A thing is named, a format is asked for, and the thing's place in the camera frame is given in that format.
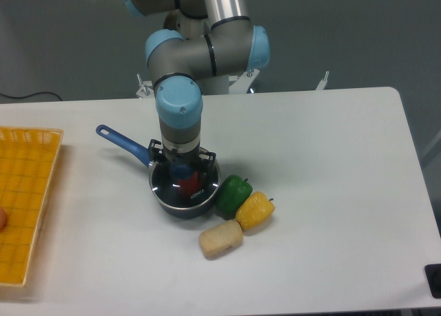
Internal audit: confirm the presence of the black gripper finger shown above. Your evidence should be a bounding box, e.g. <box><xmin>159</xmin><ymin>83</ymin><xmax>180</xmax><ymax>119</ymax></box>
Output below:
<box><xmin>147</xmin><ymin>139</ymin><xmax>165</xmax><ymax>163</ymax></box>
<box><xmin>199</xmin><ymin>151</ymin><xmax>216</xmax><ymax>185</ymax></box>

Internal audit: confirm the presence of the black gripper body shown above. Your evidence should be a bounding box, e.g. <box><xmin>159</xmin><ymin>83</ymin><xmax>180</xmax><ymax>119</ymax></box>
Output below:
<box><xmin>161</xmin><ymin>144</ymin><xmax>200</xmax><ymax>165</ymax></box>

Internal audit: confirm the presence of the glass pot lid blue knob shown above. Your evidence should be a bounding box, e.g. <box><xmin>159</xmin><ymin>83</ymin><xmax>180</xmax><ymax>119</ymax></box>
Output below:
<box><xmin>150</xmin><ymin>148</ymin><xmax>221</xmax><ymax>209</ymax></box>

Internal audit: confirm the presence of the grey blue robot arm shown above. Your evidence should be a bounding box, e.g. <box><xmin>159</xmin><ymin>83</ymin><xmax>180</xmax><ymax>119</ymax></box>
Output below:
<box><xmin>124</xmin><ymin>0</ymin><xmax>270</xmax><ymax>180</ymax></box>

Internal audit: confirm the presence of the red bell pepper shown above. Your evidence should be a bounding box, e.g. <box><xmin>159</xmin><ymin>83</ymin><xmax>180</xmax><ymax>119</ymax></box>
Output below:
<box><xmin>177</xmin><ymin>171</ymin><xmax>203</xmax><ymax>200</ymax></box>

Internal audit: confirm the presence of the green bell pepper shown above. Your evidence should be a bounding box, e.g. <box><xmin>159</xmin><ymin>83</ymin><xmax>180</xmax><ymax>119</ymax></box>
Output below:
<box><xmin>215</xmin><ymin>175</ymin><xmax>253</xmax><ymax>216</ymax></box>

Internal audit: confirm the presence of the yellow bell pepper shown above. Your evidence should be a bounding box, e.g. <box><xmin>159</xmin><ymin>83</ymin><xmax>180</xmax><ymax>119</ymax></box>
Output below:
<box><xmin>236</xmin><ymin>191</ymin><xmax>275</xmax><ymax>231</ymax></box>

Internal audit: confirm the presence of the beige bread piece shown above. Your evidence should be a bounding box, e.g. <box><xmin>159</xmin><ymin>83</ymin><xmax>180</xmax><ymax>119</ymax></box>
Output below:
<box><xmin>198</xmin><ymin>220</ymin><xmax>243</xmax><ymax>259</ymax></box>

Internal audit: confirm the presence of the yellow woven basket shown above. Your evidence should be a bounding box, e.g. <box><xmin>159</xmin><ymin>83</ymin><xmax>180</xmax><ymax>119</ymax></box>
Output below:
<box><xmin>1</xmin><ymin>126</ymin><xmax>63</xmax><ymax>287</ymax></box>

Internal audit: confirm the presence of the black object table corner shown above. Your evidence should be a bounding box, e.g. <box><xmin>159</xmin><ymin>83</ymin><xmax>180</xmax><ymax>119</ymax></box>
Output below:
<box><xmin>424</xmin><ymin>264</ymin><xmax>441</xmax><ymax>299</ymax></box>

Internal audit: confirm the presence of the dark pot blue handle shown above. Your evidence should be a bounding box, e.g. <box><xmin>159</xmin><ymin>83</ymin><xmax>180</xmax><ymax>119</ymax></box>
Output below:
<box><xmin>96</xmin><ymin>125</ymin><xmax>218</xmax><ymax>219</ymax></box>

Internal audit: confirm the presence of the black cable on floor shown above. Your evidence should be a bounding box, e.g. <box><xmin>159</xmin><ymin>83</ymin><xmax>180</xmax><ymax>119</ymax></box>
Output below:
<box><xmin>0</xmin><ymin>91</ymin><xmax>63</xmax><ymax>101</ymax></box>

